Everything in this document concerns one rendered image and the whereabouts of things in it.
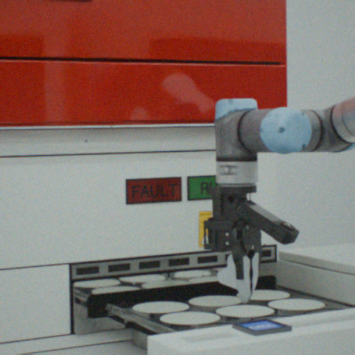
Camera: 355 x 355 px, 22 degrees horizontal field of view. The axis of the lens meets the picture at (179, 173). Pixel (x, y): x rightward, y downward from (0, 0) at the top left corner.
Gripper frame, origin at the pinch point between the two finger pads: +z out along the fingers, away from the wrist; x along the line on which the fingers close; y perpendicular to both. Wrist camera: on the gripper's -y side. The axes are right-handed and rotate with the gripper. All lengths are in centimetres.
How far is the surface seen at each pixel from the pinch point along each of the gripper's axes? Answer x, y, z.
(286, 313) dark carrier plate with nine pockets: 4.8, -9.5, 1.3
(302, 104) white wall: -197, 73, -39
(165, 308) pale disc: 10.2, 11.3, 1.3
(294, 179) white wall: -193, 76, -8
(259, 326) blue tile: 41.7, -22.2, -5.1
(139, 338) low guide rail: 8.7, 18.1, 7.5
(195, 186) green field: -7.3, 14.9, -19.0
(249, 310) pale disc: 5.3, -2.8, 1.3
